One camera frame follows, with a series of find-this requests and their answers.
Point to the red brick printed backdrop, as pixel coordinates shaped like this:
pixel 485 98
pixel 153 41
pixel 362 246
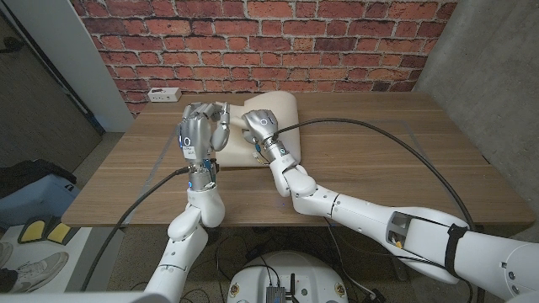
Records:
pixel 252 42

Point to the white power strip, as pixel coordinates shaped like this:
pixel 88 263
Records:
pixel 164 95

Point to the white door frame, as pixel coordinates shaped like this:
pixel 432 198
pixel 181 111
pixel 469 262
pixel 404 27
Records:
pixel 76 54

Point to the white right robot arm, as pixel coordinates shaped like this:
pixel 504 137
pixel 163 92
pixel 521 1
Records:
pixel 400 235

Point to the cream memory foam sheet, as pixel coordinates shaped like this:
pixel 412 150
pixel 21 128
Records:
pixel 282 122

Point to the white robot torso edge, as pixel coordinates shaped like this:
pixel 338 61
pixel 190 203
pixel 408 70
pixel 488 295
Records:
pixel 84 298

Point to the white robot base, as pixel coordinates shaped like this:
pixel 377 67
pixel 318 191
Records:
pixel 311 273

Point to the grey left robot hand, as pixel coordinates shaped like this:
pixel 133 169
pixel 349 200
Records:
pixel 200 134

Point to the black cloth bag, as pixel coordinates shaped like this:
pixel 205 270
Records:
pixel 25 172

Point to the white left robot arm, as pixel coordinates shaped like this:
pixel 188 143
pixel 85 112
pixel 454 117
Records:
pixel 189 235

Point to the black antenna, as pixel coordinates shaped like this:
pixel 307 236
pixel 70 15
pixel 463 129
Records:
pixel 292 286

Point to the yellow and black foot pedal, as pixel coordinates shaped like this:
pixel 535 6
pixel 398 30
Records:
pixel 33 230

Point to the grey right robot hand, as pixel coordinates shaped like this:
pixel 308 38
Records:
pixel 261 124

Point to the grey electronics box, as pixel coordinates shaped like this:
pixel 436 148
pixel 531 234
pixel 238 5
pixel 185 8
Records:
pixel 275 294

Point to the white floor mat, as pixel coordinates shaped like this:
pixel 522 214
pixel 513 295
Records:
pixel 80 237

